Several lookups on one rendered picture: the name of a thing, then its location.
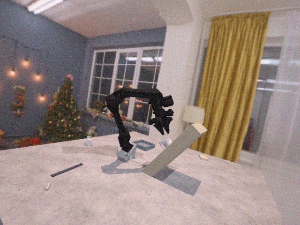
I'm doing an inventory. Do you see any white round cartridge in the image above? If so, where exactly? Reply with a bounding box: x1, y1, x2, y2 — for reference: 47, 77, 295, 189
164, 138, 172, 147

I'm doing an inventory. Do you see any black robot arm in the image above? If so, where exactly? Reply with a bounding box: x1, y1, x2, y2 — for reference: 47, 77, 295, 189
106, 87, 174, 152

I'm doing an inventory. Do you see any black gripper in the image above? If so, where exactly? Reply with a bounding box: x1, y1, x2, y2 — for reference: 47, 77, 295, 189
149, 107, 173, 135

